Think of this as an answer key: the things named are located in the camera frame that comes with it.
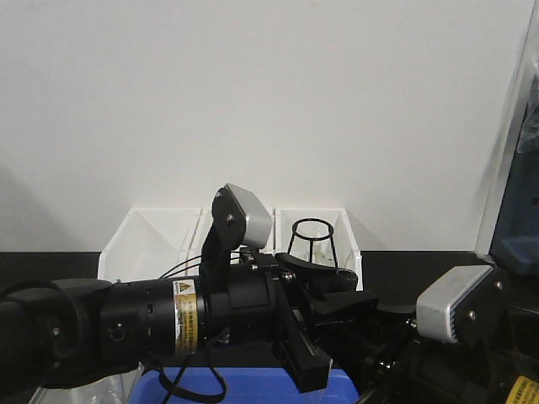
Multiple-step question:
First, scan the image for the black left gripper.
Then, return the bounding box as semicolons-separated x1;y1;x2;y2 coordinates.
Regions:
200;249;378;393

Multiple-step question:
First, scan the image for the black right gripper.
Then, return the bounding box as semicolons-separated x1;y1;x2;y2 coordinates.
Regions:
332;310;493;403

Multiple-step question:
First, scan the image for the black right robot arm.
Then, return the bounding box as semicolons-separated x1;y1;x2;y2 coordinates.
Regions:
328;264;538;403

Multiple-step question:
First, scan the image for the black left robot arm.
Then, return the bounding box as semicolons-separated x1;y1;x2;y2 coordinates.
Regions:
1;250;377;396

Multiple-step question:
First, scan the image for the grey blue pegboard drying rack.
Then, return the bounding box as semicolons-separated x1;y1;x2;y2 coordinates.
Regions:
488;62;539;277

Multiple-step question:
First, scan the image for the right white storage bin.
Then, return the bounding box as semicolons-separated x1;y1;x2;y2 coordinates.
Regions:
274;207;363;291

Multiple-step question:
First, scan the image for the white storage bin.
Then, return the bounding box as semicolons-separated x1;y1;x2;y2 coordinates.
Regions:
274;207;363;291
186;208;213;275
97;207;201;283

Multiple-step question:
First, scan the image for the middle white storage bin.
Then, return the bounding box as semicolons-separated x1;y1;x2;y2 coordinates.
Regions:
186;208;213;275

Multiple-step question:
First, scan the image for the left white storage bin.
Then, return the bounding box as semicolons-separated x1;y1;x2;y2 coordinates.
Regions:
97;207;201;283

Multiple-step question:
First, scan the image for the blue plastic tray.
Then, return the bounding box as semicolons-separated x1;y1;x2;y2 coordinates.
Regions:
127;367;359;403

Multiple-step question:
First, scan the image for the clear glass beaker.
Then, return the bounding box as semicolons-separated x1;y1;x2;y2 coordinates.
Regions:
91;368;141;404

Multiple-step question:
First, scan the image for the clear plastic bag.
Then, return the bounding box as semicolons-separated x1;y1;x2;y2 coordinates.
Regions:
517;56;538;154

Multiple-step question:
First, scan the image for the grey metal tray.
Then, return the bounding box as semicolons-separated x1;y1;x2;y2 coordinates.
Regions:
28;387;47;404

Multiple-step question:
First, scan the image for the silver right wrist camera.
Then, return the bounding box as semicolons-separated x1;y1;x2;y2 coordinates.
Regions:
416;265;509;347

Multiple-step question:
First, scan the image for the black wire tripod stand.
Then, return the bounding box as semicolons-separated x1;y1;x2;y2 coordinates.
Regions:
287;217;339;268

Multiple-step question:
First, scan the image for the black cable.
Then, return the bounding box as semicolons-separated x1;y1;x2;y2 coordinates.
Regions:
155;336;228;404

